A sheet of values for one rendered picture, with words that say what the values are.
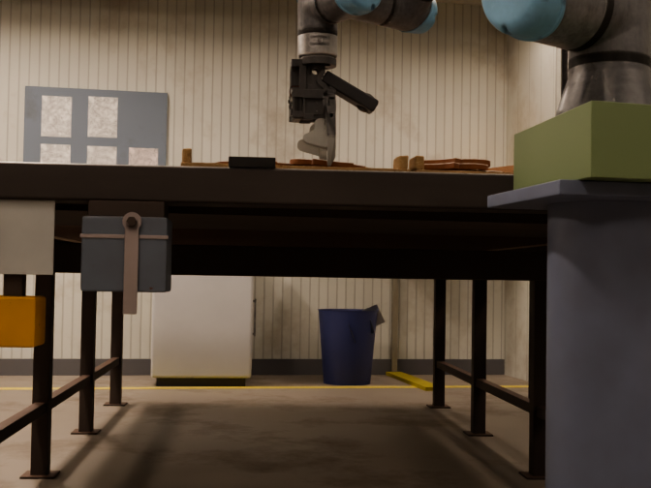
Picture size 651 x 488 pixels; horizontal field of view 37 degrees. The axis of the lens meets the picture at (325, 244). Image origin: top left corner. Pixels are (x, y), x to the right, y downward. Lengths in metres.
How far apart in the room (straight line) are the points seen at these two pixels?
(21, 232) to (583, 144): 0.88
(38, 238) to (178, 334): 5.03
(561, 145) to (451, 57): 6.62
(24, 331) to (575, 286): 0.84
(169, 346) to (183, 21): 2.50
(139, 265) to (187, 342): 5.06
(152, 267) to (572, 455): 0.70
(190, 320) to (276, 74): 2.11
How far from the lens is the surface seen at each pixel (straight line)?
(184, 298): 6.64
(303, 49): 1.86
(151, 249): 1.59
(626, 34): 1.47
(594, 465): 1.42
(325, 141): 1.80
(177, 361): 6.66
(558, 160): 1.38
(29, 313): 1.62
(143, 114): 7.48
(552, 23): 1.39
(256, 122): 7.55
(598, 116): 1.30
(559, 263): 1.43
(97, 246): 1.61
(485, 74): 8.05
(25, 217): 1.65
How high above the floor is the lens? 0.74
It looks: 2 degrees up
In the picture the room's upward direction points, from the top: 1 degrees clockwise
